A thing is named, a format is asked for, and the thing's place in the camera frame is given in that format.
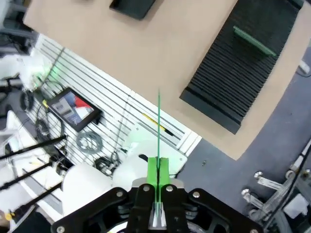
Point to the green perforated circuit board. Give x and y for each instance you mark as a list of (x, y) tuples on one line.
[(255, 41), (158, 121)]

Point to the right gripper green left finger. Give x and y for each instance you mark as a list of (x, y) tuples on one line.
[(142, 208)]

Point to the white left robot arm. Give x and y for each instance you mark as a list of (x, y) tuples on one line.
[(26, 70)]

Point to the small black display screen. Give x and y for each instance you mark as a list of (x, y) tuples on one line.
[(73, 109)]

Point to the black tripod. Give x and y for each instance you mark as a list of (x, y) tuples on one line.
[(36, 146)]

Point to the white power strip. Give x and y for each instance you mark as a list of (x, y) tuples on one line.
[(304, 66)]

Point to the black slotted board rack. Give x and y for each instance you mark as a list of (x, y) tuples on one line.
[(230, 85)]

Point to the black ESD tray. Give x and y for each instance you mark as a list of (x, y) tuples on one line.
[(136, 9)]

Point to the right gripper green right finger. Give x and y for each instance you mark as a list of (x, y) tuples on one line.
[(173, 208)]

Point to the metal frame with casters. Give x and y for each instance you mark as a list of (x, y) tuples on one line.
[(269, 187)]

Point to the yellow black pen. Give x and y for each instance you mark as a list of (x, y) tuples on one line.
[(150, 119)]

